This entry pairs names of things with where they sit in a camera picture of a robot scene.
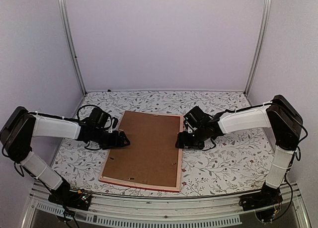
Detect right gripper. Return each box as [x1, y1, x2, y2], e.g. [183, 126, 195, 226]
[175, 126, 207, 150]

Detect front aluminium rail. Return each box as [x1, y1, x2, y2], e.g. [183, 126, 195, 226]
[21, 183, 312, 228]

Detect brown backing board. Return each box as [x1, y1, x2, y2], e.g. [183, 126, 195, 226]
[101, 111, 181, 188]

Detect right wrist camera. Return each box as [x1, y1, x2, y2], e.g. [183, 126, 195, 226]
[184, 106, 211, 128]

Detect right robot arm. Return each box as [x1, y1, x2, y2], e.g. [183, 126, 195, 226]
[175, 95, 305, 206]

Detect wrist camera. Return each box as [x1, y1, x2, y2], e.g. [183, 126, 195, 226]
[184, 106, 211, 128]
[88, 107, 111, 129]

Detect floral patterned table cover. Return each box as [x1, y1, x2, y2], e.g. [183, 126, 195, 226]
[52, 91, 274, 197]

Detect wooden picture frame red edge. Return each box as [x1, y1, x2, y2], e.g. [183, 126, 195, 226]
[98, 110, 184, 193]

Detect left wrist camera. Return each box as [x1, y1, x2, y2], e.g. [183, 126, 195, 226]
[88, 107, 111, 129]

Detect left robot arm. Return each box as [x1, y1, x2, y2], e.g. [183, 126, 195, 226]
[0, 106, 130, 205]

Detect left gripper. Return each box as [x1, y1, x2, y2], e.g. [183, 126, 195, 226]
[93, 128, 130, 150]

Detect right aluminium corner post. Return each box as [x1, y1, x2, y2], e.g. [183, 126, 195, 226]
[244, 0, 272, 97]

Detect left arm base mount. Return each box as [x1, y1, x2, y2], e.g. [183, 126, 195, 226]
[48, 189, 92, 211]

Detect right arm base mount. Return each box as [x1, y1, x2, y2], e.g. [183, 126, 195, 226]
[238, 184, 283, 223]

